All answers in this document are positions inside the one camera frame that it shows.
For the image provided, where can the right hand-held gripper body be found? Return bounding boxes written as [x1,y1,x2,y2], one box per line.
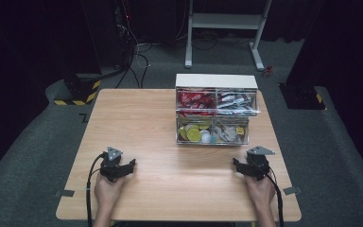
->
[246,145,276,182]

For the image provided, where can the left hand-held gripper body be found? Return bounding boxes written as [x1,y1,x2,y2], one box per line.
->
[99,146,126,183]

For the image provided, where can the clear drawer with capsules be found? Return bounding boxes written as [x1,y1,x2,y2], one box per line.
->
[175,116,251,147]

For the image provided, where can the clear wide drawer with packets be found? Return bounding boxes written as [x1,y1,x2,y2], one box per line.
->
[175,88,262,117]

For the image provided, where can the clear drawer organizer white top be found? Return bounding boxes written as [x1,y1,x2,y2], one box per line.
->
[174,73,262,147]

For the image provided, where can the person's left hand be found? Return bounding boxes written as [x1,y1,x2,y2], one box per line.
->
[94,174,128,207]

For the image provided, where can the person's right hand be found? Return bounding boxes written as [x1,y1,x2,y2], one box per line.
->
[245,176,277,209]

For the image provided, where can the heap of grey sachets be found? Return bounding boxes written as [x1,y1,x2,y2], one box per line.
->
[212,125,238,143]

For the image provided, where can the grey tape piece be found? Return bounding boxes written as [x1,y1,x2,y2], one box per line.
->
[283,185,303,196]
[55,189,76,198]

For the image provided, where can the large yellow-green capsule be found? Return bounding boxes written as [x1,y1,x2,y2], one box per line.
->
[186,128,202,143]

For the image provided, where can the pile of silver packets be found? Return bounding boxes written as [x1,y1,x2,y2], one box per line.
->
[216,92,259,115]

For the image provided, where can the pile of red packets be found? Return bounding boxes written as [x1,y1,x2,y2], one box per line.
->
[178,90,216,117]

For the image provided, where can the black flat stand base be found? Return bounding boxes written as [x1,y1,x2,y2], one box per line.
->
[278,82,327,111]

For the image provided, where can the black base with hazard stripes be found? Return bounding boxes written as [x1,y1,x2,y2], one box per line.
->
[54,74,102,107]

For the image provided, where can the small red floor object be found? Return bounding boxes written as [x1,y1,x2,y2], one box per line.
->
[262,64,274,79]

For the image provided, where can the white metal stand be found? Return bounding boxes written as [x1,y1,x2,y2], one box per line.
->
[184,0,272,71]

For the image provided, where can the dark curtain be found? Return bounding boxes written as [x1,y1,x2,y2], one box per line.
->
[285,0,363,178]
[0,0,102,187]

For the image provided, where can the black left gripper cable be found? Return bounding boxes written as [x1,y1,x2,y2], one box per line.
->
[85,152,107,227]

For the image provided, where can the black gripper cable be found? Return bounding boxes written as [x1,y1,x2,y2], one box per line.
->
[264,166,285,227]
[85,152,107,227]

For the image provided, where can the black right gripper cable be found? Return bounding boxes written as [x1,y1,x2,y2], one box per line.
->
[264,166,285,227]

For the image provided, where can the black floor cables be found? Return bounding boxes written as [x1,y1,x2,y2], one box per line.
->
[114,6,152,89]

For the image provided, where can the cable bundle under stand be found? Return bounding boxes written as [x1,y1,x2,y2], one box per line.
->
[169,27,245,51]

